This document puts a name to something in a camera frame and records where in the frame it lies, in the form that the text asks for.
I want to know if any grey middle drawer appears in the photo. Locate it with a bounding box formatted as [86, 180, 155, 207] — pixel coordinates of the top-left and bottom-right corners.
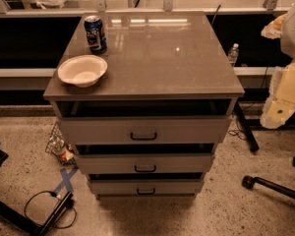
[76, 153, 212, 174]

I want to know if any blue tape cross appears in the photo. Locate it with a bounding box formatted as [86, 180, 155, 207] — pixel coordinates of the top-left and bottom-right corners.
[54, 167, 78, 194]

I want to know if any wire basket with items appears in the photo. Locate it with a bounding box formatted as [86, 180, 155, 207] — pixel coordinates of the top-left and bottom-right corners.
[45, 123, 76, 165]

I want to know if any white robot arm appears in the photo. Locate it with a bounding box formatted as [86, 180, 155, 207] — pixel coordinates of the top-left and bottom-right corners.
[260, 3, 295, 129]

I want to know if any clear plastic water bottle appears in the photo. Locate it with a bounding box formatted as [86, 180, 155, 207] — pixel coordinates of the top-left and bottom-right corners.
[227, 43, 239, 67]

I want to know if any grey bottom drawer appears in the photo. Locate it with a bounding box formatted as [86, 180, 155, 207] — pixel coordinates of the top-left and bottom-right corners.
[88, 180, 204, 196]

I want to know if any black chair leg with caster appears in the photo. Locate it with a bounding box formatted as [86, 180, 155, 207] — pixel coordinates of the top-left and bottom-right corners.
[242, 175, 295, 200]

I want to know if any grey top drawer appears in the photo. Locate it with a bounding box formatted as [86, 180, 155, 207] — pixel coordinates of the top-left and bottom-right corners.
[57, 117, 230, 145]

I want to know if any black table leg right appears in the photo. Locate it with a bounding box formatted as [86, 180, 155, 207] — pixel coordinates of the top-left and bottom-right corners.
[234, 102, 259, 152]

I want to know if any grey drawer cabinet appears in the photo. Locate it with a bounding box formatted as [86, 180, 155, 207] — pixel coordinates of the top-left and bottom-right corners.
[42, 11, 246, 200]

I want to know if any grey drawer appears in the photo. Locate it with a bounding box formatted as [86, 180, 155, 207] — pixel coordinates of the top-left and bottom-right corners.
[88, 180, 204, 196]
[57, 117, 230, 145]
[76, 153, 212, 174]

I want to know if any white bowl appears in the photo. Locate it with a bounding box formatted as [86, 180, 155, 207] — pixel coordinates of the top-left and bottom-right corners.
[57, 55, 107, 88]

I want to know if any black floor cable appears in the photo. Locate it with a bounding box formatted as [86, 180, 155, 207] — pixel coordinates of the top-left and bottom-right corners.
[24, 190, 78, 230]

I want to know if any blue soda can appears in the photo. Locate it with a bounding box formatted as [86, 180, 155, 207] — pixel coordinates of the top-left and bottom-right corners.
[84, 15, 107, 54]

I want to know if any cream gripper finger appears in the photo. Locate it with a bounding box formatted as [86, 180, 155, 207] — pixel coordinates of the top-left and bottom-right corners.
[261, 14, 286, 39]

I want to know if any black stand leg left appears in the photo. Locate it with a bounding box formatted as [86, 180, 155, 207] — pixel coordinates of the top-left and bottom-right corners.
[0, 191, 75, 236]

